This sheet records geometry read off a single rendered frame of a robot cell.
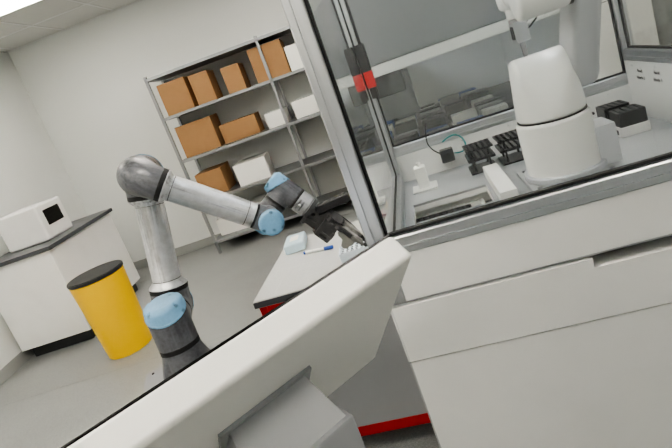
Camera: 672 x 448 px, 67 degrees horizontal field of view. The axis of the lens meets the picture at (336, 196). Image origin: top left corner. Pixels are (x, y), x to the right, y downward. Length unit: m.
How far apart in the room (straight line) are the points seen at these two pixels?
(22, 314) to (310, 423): 4.55
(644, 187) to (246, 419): 0.82
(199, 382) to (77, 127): 6.01
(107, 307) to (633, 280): 3.54
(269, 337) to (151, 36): 5.61
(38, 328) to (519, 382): 4.43
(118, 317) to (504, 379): 3.30
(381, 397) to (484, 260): 1.11
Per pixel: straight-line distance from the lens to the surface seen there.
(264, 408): 0.73
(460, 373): 1.22
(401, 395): 2.09
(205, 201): 1.46
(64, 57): 6.53
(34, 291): 5.02
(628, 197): 1.12
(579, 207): 1.09
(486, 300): 1.13
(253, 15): 5.86
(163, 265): 1.63
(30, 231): 5.16
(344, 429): 0.74
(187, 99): 5.56
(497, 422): 1.31
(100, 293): 4.08
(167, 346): 1.54
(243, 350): 0.64
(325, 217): 1.62
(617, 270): 1.17
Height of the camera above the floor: 1.45
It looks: 13 degrees down
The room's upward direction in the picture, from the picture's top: 20 degrees counter-clockwise
